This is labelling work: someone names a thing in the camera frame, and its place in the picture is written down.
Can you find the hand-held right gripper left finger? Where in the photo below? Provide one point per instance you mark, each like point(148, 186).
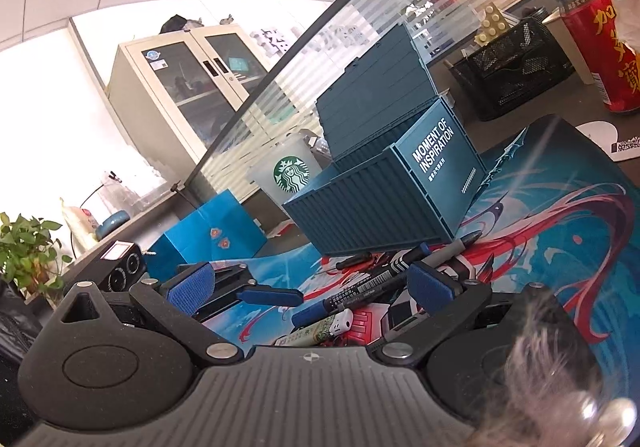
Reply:
point(190, 289)

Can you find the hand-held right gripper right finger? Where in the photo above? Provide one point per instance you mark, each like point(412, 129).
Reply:
point(430, 287)

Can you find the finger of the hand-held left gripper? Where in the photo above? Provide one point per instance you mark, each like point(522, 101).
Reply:
point(235, 277)
point(270, 297)

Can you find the blue pen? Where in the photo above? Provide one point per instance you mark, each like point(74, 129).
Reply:
point(310, 313)

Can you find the grey barrel marker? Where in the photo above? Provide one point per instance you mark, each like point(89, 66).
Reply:
point(452, 248)

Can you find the beige and green marker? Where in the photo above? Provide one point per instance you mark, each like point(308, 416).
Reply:
point(305, 333)

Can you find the black marker with white print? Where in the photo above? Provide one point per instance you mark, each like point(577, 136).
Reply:
point(360, 294)

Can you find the small black pen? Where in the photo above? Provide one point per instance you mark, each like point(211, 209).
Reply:
point(355, 260)

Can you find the teal container storage box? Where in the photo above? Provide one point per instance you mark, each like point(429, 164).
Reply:
point(360, 207)

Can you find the blue round dish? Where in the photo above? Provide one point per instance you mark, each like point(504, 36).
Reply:
point(115, 222)

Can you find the blue paper bag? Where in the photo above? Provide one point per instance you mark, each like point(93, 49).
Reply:
point(210, 227)

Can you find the white bottle with red label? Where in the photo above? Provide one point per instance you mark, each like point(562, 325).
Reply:
point(82, 222)

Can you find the potted green plant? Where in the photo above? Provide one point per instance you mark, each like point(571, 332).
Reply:
point(30, 247)

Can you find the large translucent plastic cup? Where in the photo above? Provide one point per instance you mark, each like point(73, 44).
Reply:
point(290, 174)

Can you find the black plastic bag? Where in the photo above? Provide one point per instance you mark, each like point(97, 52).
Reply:
point(15, 327)

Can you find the printed blue desk mat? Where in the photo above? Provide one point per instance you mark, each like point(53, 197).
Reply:
point(550, 277)

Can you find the grey fluffy fur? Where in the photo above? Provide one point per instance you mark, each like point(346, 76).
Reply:
point(540, 377)

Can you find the beige glass-door cabinet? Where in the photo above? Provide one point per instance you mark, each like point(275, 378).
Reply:
point(150, 92)

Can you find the black mesh basket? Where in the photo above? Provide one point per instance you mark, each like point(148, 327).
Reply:
point(510, 77)

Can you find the white printed paper slip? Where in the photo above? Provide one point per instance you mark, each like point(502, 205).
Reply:
point(600, 132)

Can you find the dark bag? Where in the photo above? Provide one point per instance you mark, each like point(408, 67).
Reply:
point(177, 23)

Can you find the yellow studded brick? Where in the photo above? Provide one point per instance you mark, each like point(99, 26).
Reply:
point(495, 24)

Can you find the red drink can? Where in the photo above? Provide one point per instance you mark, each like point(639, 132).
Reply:
point(600, 52)

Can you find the white tissue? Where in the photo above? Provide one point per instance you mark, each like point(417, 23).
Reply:
point(631, 2)

